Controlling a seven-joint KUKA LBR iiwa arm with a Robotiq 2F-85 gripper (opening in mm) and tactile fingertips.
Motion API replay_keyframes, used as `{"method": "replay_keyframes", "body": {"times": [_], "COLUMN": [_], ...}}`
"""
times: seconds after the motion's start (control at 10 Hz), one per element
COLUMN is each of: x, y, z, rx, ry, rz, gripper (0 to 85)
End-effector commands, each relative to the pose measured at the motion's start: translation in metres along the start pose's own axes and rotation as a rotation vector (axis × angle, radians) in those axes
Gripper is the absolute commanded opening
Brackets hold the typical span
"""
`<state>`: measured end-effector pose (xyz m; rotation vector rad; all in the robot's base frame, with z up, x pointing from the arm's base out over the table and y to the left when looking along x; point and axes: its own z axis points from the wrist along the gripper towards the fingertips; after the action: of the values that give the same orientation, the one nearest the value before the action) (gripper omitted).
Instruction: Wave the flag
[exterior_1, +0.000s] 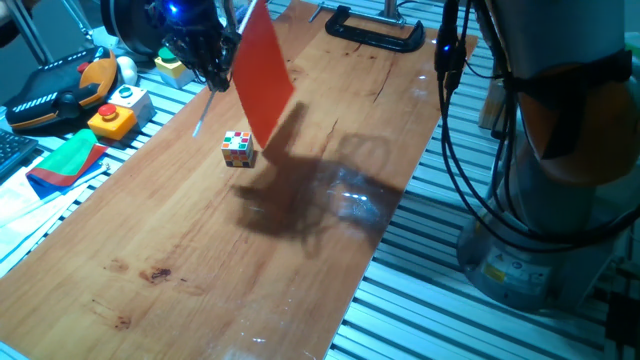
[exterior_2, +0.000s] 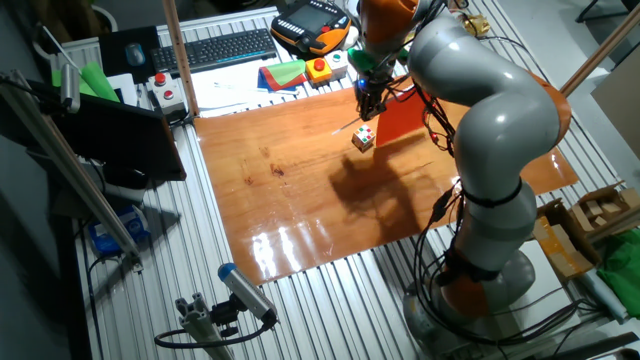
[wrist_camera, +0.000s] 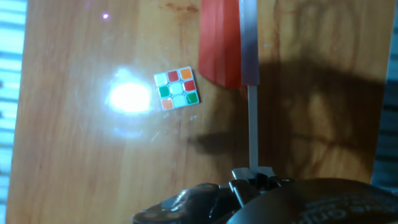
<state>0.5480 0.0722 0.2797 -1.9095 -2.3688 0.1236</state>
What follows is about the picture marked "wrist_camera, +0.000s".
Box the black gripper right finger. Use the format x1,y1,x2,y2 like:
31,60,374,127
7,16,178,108
256,166,293,194

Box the orange wooden board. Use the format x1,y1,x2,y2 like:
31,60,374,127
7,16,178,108
6,0,397,224

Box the small Rubik's cube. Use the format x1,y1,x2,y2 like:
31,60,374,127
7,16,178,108
153,65,200,111

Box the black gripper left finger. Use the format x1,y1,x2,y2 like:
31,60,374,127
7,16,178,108
133,167,257,224

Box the red flag with white stick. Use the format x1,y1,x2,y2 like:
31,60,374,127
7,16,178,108
198,0,261,172

